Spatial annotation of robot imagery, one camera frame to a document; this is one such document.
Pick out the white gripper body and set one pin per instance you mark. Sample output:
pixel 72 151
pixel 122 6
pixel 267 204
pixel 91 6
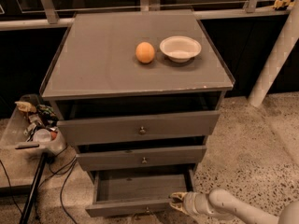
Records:
pixel 191 203

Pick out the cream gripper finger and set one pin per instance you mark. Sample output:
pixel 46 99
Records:
pixel 179 207
pixel 178 196

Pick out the grey bottom drawer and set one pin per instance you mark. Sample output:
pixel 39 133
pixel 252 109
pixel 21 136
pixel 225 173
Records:
pixel 138 190

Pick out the grey drawer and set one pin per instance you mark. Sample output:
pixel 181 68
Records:
pixel 138 128
pixel 137 158
pixel 138 190

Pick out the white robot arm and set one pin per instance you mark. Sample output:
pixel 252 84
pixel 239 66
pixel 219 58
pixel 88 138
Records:
pixel 221 204

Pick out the grey middle drawer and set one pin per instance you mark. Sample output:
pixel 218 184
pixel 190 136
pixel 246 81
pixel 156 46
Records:
pixel 137 158

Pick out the grey top drawer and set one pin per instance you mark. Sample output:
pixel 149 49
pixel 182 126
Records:
pixel 138 128

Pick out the grey drawer cabinet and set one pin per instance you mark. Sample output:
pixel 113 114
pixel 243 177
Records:
pixel 96 74

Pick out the black stand pole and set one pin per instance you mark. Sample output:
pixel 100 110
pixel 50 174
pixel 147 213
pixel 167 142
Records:
pixel 33 189

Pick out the white paper bowl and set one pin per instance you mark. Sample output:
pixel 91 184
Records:
pixel 180 49

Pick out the orange ball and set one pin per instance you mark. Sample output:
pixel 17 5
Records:
pixel 145 52

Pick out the assorted items in bin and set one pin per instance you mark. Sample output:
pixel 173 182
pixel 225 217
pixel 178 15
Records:
pixel 42 121

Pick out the white diagonal support post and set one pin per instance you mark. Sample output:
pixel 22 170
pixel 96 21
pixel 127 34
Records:
pixel 287 38

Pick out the yellow clamp on rail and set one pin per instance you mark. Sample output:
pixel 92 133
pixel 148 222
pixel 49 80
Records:
pixel 281 4

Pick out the metal railing frame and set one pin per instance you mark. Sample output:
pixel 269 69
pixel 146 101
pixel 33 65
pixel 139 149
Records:
pixel 36 14

